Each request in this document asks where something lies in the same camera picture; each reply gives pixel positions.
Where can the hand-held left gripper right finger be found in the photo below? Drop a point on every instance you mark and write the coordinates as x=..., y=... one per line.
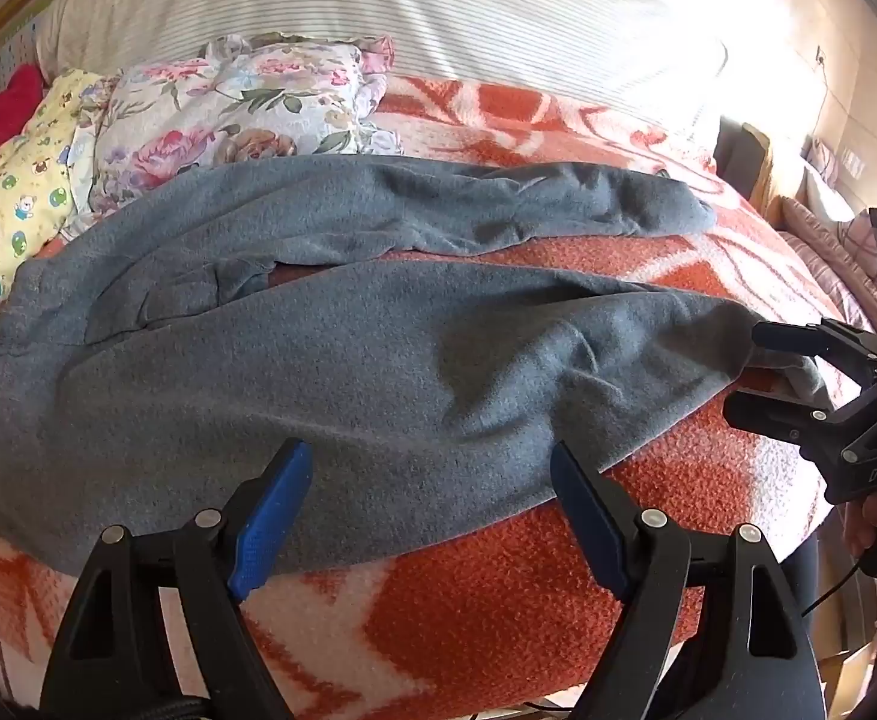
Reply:
x=588, y=517

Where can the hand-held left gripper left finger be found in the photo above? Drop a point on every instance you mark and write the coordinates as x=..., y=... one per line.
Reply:
x=273, y=517

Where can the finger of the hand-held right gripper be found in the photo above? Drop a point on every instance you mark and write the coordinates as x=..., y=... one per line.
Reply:
x=821, y=341
x=776, y=416

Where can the grey pants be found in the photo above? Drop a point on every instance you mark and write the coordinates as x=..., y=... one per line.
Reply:
x=333, y=390

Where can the person's right hand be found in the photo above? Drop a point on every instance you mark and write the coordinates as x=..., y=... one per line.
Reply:
x=862, y=529

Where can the striped pink cushion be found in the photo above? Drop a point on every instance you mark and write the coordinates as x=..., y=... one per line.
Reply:
x=832, y=255

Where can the orange and white blanket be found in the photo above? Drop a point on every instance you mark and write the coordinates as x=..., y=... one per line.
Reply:
x=521, y=615

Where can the wooden chair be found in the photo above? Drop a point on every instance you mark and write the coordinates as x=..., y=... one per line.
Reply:
x=746, y=157

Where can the yellow cartoon print pillow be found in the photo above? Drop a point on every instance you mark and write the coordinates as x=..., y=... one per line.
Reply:
x=10, y=202

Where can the floral pillow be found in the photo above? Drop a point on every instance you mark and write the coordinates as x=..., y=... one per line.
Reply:
x=258, y=105

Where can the white striped bedding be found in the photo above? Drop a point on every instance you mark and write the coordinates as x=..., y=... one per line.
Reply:
x=408, y=15

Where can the wall socket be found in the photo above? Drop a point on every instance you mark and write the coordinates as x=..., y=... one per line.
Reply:
x=821, y=58

